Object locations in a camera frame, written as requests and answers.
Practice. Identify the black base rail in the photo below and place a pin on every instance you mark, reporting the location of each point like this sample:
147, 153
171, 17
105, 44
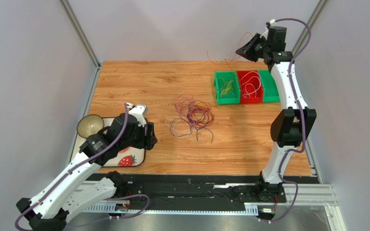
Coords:
202, 193

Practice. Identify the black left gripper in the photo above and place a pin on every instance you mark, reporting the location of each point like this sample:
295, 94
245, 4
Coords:
150, 140

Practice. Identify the clear glass bowl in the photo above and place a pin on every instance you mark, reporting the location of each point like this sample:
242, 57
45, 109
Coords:
89, 125

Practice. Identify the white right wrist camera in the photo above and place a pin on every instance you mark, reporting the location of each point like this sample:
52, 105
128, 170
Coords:
272, 22

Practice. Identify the orange transparent cup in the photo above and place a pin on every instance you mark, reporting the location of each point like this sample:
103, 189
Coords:
124, 150

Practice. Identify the red storage bin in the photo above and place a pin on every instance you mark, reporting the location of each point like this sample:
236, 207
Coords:
251, 90

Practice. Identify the green storage bin right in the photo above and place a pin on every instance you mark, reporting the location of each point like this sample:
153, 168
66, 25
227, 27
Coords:
270, 91

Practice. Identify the aluminium frame post right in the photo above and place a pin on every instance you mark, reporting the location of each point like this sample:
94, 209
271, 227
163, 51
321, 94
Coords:
311, 22

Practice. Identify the aluminium frame post left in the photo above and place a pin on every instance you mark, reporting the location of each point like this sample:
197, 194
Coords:
69, 12

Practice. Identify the green storage bin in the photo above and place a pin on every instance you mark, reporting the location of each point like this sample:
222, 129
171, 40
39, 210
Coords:
227, 89
270, 91

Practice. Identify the aluminium frame post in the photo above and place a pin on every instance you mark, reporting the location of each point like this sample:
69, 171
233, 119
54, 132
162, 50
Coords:
311, 22
69, 12

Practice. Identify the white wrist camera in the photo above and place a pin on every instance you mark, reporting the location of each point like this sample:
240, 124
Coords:
139, 111
272, 22

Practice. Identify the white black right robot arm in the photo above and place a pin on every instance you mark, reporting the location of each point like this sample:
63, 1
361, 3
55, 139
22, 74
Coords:
292, 126

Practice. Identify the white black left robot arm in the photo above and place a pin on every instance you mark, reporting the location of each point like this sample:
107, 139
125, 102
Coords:
59, 202

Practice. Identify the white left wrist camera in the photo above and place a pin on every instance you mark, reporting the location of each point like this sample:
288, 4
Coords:
139, 111

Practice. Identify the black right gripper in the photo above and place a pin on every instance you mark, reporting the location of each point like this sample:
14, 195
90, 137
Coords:
255, 48

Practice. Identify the green storage bin left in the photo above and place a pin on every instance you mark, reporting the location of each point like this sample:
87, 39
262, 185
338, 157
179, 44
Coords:
227, 89

